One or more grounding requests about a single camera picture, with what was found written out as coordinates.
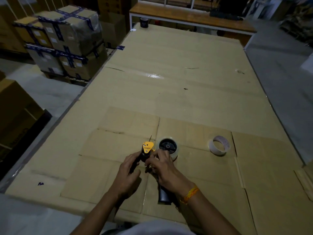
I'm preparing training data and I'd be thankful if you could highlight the large cardboard box with blue tape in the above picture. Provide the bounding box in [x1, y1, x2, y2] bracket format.
[35, 5, 104, 57]

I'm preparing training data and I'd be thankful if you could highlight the person's right forearm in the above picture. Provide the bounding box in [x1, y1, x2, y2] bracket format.
[181, 187, 241, 235]

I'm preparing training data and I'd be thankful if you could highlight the white box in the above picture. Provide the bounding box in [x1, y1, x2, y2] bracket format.
[300, 52, 313, 75]

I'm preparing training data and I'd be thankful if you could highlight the black monitor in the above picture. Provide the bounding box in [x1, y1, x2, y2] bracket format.
[217, 0, 248, 15]

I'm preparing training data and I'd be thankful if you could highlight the cardboard strip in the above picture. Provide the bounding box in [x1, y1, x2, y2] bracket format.
[294, 169, 313, 202]

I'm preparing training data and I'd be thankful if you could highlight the camouflage fabric pile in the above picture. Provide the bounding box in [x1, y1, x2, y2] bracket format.
[279, 4, 313, 45]

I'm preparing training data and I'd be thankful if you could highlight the black keyboard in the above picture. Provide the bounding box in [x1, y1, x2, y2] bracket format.
[209, 10, 244, 21]

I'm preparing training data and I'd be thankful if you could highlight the wide cardboard box with blue tape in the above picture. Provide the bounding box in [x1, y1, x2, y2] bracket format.
[57, 43, 108, 81]

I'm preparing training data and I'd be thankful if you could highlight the plain brown cardboard box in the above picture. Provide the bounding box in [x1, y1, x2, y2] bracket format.
[0, 71, 52, 180]

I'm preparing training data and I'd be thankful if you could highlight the small cardboard box with blue tape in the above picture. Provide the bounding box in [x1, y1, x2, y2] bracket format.
[14, 16, 54, 49]

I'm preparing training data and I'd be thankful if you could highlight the flattened cardboard box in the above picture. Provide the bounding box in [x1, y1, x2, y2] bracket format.
[60, 106, 258, 235]

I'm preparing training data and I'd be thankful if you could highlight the orange thread wristband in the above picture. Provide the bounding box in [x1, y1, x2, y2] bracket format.
[180, 185, 200, 205]

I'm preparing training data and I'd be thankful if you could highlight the yellow black utility knife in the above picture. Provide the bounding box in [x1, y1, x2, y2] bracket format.
[129, 135, 156, 174]

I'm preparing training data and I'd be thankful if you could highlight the wooden desk with white frame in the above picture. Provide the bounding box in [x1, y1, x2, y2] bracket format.
[129, 2, 257, 50]

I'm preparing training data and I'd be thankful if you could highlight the plastic-wrapped cardboard box with blue tape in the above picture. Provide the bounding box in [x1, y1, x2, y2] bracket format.
[25, 44, 64, 76]

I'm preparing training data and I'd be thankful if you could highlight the stack of brown cartons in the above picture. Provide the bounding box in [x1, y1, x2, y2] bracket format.
[0, 0, 69, 54]

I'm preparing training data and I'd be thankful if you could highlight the person's right hand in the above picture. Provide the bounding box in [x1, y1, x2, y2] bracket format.
[144, 149, 196, 200]

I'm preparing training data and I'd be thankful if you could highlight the person's left forearm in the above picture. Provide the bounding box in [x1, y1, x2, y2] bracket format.
[70, 191, 127, 235]

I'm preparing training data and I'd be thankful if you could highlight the white tape roll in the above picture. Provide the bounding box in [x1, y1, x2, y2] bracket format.
[208, 135, 231, 156]

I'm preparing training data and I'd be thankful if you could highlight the black tape dispenser with clear tape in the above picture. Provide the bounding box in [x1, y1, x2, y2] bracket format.
[156, 136, 179, 206]

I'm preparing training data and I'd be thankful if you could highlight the large cardboard sheet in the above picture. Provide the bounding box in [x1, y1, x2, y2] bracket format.
[5, 23, 313, 235]

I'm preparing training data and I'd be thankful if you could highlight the white shirt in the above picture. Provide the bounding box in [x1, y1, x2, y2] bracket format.
[101, 220, 196, 235]

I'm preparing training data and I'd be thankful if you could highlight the wooden pallet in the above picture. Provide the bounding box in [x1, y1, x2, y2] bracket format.
[44, 71, 89, 86]

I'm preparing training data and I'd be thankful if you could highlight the person's left hand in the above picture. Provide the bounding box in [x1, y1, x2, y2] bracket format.
[111, 152, 148, 201]

